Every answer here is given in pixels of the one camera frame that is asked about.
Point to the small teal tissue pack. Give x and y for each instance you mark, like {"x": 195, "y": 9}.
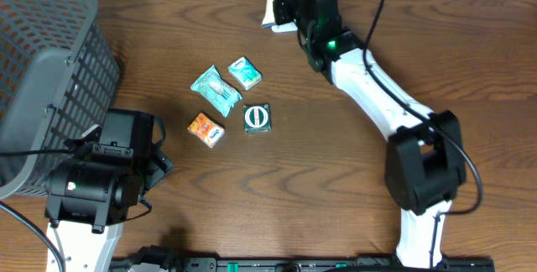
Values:
{"x": 245, "y": 73}

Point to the teal wet wipes pack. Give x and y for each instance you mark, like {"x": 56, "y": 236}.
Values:
{"x": 216, "y": 91}

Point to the orange tissue pack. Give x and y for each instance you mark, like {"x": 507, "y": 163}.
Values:
{"x": 206, "y": 130}

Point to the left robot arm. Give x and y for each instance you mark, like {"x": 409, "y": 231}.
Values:
{"x": 112, "y": 167}

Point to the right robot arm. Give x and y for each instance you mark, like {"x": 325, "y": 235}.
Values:
{"x": 424, "y": 165}

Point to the white barcode scanner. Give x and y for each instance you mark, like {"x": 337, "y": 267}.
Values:
{"x": 284, "y": 28}

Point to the grey plastic mesh basket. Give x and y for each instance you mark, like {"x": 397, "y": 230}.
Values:
{"x": 58, "y": 78}

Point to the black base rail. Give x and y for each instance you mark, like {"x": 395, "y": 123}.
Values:
{"x": 155, "y": 258}

